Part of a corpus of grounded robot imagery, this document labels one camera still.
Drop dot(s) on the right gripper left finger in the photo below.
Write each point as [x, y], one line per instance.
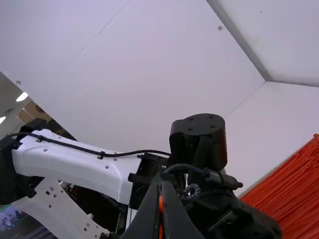
[147, 214]

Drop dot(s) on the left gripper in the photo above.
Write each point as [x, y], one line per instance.
[236, 214]

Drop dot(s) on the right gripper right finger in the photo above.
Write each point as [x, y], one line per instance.
[174, 219]

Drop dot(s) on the ceiling light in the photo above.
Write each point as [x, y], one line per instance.
[22, 96]

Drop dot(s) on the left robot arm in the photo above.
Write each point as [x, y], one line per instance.
[74, 164]

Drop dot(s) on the brown cardboard box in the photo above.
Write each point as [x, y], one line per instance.
[32, 112]

